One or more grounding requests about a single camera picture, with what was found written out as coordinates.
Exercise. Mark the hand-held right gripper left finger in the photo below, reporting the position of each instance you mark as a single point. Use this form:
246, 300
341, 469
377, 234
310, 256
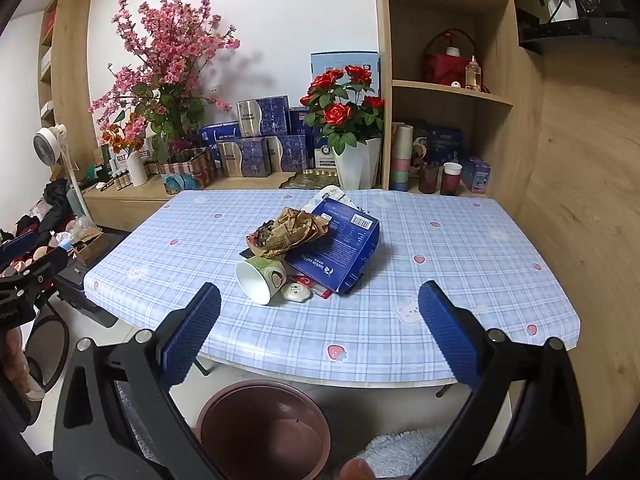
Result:
192, 335

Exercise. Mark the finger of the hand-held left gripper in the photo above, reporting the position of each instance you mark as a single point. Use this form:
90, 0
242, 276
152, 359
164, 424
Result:
45, 266

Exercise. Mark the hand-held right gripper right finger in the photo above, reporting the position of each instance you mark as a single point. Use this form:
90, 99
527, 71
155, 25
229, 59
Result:
447, 335

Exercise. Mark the green paper cup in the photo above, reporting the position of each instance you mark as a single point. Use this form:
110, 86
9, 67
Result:
255, 280

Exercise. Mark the black plastic wrapper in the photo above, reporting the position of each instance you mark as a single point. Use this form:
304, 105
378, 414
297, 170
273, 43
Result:
248, 254

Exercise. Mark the small white packet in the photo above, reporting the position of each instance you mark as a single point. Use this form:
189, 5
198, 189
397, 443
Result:
295, 292

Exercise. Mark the red white packet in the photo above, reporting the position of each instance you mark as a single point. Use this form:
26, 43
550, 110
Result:
302, 280

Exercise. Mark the brown plastic bin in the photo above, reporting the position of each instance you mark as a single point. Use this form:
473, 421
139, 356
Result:
265, 440

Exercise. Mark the blue carton box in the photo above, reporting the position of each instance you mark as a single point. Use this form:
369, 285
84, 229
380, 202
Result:
340, 245

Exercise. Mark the brown paper bag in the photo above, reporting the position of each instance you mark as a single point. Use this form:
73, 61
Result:
290, 232

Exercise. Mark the white plastic package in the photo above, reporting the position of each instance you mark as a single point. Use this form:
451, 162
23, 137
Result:
330, 197

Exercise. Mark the person's left hand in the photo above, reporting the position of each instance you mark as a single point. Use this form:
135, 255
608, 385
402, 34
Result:
17, 370

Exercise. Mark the pile of clothes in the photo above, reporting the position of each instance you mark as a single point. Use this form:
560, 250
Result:
55, 200

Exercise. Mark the low wooden cabinet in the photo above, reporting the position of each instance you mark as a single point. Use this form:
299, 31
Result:
130, 205

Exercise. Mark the row of small bottles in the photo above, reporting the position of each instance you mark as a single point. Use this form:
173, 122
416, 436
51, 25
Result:
120, 179

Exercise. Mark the white fan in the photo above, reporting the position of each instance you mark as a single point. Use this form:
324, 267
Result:
47, 142

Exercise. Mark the fluffy seat cushion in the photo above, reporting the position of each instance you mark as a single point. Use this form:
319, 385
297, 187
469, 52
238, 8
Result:
400, 455

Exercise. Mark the orange flowers in white vase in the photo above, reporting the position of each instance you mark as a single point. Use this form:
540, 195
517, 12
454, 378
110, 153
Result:
136, 170

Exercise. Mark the teal round ornament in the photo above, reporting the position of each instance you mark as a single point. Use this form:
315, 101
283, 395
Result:
180, 184

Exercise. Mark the red white paper cup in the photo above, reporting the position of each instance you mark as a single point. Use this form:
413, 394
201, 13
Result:
451, 180

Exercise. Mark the brown glass cup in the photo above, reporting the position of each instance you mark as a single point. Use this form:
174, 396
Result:
429, 180

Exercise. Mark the small purple box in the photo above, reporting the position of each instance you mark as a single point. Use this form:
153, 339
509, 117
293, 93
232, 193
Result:
475, 175

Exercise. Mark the striped pink planter box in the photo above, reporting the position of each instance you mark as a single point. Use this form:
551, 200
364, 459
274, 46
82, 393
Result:
200, 165

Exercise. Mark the stack of pastel cups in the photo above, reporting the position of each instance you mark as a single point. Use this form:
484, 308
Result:
401, 160

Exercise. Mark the wooden side shelf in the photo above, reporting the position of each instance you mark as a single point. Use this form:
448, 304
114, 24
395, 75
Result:
70, 85

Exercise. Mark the blue gold gift box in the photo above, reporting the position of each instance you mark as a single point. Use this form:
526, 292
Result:
290, 155
265, 117
245, 157

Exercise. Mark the red roses in white vase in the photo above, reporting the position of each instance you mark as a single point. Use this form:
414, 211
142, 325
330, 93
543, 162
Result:
357, 165

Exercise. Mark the dark blue printed box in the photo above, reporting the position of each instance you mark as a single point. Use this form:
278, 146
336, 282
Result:
445, 140

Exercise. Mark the gold leaf tray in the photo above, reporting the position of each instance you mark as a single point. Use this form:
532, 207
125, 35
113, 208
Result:
310, 179

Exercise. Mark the blue white carton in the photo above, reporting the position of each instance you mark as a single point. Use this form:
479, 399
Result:
217, 134

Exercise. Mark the dark blue crest box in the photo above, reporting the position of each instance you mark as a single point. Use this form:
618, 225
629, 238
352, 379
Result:
325, 152

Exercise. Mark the pink blossom plant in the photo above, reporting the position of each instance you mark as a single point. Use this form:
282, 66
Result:
165, 60

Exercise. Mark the dark blue red logo box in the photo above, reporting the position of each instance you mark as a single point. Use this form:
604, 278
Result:
299, 120

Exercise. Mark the glass perfume bottle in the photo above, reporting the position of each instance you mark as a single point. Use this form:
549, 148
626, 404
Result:
473, 75

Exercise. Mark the red gift basket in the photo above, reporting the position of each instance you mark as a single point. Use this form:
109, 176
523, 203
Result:
445, 67

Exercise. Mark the wooden shelf unit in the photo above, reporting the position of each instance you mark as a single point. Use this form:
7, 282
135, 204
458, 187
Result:
385, 60

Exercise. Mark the light blue tall box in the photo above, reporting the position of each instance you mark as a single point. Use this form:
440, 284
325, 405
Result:
330, 65

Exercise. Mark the black shelf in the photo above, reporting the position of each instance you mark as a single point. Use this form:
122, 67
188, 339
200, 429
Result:
590, 30

